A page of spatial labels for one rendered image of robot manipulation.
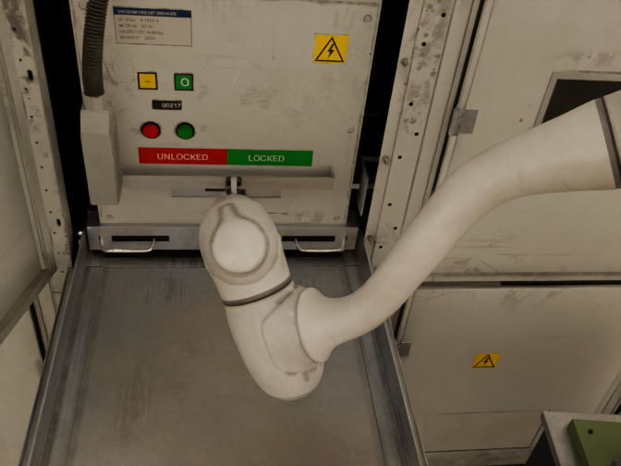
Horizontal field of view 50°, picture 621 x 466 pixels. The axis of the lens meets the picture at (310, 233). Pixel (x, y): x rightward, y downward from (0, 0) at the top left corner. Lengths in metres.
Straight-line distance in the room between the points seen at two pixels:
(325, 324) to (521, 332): 0.85
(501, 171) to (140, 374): 0.71
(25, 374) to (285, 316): 0.87
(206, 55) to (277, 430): 0.62
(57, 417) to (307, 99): 0.67
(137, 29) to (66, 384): 0.59
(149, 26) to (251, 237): 0.45
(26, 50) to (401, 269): 0.67
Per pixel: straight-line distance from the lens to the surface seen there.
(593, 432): 1.37
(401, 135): 1.22
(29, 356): 1.58
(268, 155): 1.26
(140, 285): 1.34
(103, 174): 1.16
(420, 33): 1.13
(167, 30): 1.14
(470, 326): 1.59
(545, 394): 1.89
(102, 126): 1.11
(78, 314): 1.30
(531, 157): 0.76
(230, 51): 1.15
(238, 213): 0.83
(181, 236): 1.36
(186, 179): 1.24
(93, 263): 1.39
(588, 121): 0.75
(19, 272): 1.34
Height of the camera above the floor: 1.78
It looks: 40 degrees down
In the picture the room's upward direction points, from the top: 7 degrees clockwise
